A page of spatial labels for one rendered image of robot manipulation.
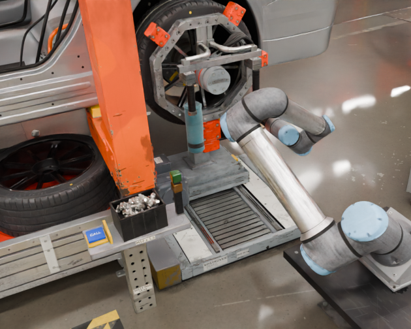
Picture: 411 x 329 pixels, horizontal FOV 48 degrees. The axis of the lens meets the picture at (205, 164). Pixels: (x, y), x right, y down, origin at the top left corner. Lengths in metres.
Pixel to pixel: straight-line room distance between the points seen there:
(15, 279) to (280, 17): 1.88
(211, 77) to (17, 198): 1.05
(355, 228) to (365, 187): 1.31
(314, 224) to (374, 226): 0.22
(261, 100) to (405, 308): 0.93
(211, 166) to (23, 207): 1.10
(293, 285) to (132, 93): 1.18
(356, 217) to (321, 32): 1.42
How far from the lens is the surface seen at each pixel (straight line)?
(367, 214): 1.72
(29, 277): 2.30
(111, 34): 1.76
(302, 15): 2.75
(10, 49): 3.07
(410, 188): 2.85
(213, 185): 2.71
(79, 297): 2.39
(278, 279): 2.33
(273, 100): 1.76
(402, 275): 1.91
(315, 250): 1.78
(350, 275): 1.97
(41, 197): 2.21
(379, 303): 1.89
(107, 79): 1.80
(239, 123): 1.76
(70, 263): 2.29
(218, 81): 2.23
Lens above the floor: 1.67
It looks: 32 degrees down
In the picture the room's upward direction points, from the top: 4 degrees counter-clockwise
